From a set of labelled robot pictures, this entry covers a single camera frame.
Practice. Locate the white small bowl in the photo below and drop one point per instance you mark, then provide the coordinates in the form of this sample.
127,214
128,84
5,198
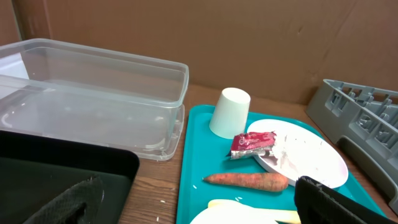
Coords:
229,215

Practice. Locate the grey dishwasher rack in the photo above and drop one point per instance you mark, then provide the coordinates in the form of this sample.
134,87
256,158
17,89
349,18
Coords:
362,120

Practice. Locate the clear plastic bin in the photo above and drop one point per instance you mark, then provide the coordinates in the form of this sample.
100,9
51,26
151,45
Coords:
86,94

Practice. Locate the red foil wrapper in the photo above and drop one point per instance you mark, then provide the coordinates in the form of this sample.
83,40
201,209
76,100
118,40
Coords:
252,144

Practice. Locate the white paper cup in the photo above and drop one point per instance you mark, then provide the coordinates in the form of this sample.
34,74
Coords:
231,113

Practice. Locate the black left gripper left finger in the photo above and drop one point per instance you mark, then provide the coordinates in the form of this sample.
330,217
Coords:
78,204

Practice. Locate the black tray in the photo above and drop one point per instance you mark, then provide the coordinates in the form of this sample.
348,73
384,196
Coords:
34,170

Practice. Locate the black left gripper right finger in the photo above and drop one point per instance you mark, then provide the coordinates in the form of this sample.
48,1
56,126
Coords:
319,204

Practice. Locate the yellow plastic spoon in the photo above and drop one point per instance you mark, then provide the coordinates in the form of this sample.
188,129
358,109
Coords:
284,216

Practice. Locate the white round plate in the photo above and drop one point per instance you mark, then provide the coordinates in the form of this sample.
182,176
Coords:
301,152

